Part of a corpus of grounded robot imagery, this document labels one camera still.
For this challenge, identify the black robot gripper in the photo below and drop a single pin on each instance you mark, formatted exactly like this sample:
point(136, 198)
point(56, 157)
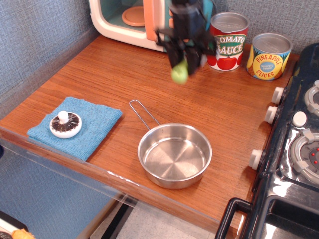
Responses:
point(190, 27)

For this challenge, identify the green handled grey toy spatula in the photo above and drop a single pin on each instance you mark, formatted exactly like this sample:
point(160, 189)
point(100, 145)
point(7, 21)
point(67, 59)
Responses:
point(179, 73)

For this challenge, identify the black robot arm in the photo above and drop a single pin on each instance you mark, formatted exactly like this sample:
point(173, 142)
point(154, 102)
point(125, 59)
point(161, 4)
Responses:
point(184, 3)

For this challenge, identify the tomato sauce can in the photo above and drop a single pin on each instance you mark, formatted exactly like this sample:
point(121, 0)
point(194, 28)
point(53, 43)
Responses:
point(230, 32)

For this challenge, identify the toy microwave teal and peach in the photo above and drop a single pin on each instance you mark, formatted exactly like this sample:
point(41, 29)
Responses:
point(144, 23)

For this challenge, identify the pineapple slices can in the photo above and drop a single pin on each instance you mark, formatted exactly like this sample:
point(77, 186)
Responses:
point(268, 56)

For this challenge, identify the white stove knob upper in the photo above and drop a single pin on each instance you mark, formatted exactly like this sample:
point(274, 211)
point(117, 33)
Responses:
point(277, 95)

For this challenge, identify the white stove knob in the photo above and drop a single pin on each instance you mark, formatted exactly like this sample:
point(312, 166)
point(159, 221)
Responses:
point(255, 158)
point(277, 95)
point(270, 114)

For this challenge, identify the stainless steel pan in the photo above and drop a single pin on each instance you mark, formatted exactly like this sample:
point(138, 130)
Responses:
point(174, 155)

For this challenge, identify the white stove knob middle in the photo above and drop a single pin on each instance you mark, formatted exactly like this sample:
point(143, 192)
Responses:
point(270, 114)

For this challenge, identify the blue folded cloth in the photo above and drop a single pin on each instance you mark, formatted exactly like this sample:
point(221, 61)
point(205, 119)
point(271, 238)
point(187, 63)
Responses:
point(97, 122)

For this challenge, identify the white stove knob lower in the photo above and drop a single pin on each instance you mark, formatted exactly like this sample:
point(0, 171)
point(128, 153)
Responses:
point(255, 158)

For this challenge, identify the white toy mushroom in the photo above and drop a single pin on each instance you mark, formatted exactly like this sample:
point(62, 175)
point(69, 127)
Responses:
point(65, 125)

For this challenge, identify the black toy stove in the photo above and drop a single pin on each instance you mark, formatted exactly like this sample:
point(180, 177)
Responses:
point(285, 202)

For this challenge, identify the clear acrylic table guard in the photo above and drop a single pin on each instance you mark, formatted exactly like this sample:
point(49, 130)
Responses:
point(55, 196)

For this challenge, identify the orange furry object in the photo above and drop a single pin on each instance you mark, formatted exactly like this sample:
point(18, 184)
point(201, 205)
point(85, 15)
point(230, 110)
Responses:
point(17, 234)

